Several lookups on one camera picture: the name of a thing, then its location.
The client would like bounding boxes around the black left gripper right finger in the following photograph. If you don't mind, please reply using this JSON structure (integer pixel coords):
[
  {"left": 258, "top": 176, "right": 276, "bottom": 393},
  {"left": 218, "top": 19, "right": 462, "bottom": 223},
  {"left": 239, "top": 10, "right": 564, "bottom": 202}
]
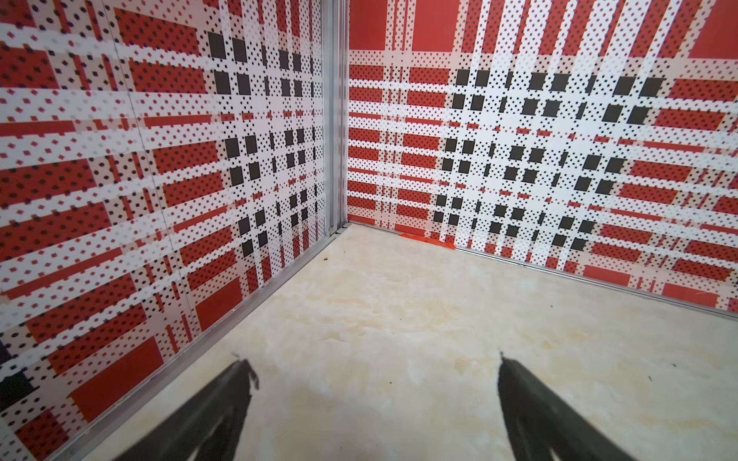
[{"left": 498, "top": 357, "right": 632, "bottom": 460}]

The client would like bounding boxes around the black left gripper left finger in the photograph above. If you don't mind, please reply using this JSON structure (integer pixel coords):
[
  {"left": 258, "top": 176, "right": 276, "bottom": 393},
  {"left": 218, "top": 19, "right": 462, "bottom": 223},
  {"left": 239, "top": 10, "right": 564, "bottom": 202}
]
[{"left": 117, "top": 359, "right": 259, "bottom": 461}]

